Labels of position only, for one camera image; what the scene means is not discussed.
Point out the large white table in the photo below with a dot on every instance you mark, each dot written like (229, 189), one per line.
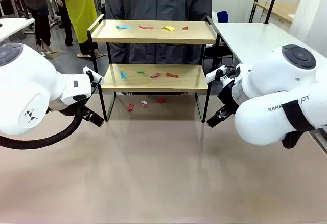
(255, 40)

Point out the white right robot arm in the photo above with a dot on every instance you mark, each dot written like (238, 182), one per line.
(268, 80)

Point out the person in yellow apron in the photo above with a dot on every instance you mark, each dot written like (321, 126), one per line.
(79, 9)

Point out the grey metal frame rail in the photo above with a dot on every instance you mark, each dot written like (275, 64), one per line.
(320, 142)

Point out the white and pink paper scrap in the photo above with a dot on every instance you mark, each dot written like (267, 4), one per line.
(144, 103)

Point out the beige floor mat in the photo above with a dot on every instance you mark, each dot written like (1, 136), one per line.
(57, 53)

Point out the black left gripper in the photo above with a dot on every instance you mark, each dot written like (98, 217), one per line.
(69, 110)

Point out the long red paper scrap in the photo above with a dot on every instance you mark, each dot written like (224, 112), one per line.
(146, 27)

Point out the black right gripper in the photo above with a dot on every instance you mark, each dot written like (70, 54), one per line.
(228, 96)

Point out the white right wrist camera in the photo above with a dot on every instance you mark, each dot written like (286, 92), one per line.
(213, 75)

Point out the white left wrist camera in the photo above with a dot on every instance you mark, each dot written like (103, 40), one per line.
(98, 78)

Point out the white bag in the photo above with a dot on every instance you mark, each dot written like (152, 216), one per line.
(215, 17)

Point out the black pole stand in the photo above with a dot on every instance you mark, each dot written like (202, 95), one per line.
(266, 19)

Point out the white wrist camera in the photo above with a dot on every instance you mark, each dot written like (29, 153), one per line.
(98, 78)
(213, 75)

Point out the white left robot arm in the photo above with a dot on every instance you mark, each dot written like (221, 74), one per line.
(30, 80)

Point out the small white table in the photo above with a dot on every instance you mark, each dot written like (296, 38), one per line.
(12, 27)

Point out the yellow paper scrap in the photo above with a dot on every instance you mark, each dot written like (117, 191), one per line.
(168, 28)

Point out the two-tier wood and metal shelf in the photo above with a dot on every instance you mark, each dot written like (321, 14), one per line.
(153, 38)

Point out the green paper scrap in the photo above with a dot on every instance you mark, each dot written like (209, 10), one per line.
(140, 71)

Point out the magenta paper scrap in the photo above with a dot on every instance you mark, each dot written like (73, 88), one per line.
(155, 75)

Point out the blue chair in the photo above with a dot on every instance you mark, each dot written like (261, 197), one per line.
(222, 17)

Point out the teal paper scrap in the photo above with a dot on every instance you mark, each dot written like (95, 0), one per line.
(123, 74)

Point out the black tripod stand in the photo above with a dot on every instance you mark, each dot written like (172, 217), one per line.
(255, 4)

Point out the blue paper scrap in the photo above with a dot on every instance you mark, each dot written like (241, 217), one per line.
(124, 26)

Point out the light wooden desk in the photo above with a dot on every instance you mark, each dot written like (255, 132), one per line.
(278, 9)

